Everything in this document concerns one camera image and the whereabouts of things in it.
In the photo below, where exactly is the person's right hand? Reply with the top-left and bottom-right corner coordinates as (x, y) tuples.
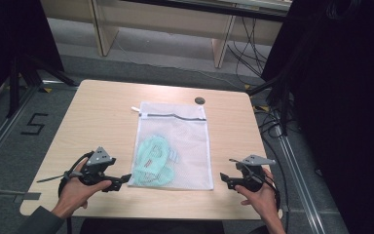
(234, 167), (281, 225)

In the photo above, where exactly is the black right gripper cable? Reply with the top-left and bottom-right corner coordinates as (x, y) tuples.
(262, 168), (282, 212)

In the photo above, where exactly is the black metal stand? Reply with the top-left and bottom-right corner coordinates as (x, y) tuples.
(245, 32), (308, 137)
(5, 53), (80, 119)

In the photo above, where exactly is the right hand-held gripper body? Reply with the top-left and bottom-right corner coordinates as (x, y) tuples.
(235, 154), (278, 193)

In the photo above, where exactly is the light wooden bench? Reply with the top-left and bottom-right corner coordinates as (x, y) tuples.
(40, 0), (294, 69)

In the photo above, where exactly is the black curtain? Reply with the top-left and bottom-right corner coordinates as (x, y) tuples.
(0, 0), (65, 113)
(260, 0), (374, 234)

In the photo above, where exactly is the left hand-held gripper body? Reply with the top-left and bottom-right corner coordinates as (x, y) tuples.
(78, 145), (118, 187)

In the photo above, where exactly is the metal floor rail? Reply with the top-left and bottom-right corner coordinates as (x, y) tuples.
(276, 126), (327, 234)
(0, 85), (48, 178)

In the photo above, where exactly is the grey floor tape strip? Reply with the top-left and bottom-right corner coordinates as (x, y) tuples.
(12, 191), (42, 205)

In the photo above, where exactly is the white mesh laundry bag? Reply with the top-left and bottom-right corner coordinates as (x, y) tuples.
(127, 100), (215, 191)

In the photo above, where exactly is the black cable bundle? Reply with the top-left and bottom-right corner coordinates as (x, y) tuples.
(226, 16), (270, 78)

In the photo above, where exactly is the mint green garment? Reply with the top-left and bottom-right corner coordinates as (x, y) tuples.
(131, 134), (180, 188)

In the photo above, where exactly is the person's left hand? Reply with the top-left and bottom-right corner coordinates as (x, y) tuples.
(51, 158), (113, 220)

